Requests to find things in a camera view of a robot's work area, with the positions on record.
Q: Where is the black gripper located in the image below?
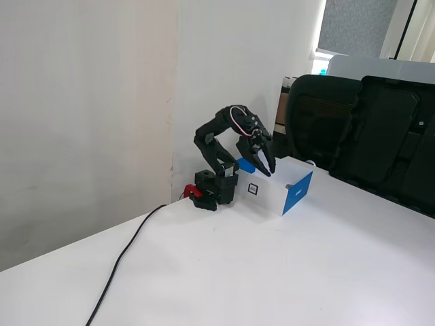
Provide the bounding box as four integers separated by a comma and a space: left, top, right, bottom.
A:
234, 107, 278, 177

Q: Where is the blue and white cardboard box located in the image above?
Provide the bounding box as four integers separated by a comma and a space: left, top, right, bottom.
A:
236, 156, 314, 217

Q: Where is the brown cardboard box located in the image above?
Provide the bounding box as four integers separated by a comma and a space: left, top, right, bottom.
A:
275, 92, 290, 126

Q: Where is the black mesh office chair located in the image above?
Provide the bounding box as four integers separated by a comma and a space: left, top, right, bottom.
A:
284, 73, 363, 173

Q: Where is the red and black table clamp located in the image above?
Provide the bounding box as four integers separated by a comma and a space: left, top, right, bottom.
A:
183, 183, 218, 212

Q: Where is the black plastic tray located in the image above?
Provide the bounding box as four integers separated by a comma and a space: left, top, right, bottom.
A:
328, 75, 435, 219

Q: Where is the white partition board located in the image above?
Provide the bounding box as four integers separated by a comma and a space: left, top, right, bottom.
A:
328, 54, 435, 85

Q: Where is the gray window blind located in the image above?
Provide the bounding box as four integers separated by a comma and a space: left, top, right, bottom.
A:
317, 0, 398, 58

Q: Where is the white red servo wire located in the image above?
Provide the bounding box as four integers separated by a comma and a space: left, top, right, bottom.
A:
228, 105, 254, 137

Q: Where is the black power cable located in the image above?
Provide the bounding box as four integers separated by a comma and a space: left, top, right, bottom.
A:
84, 202, 169, 326

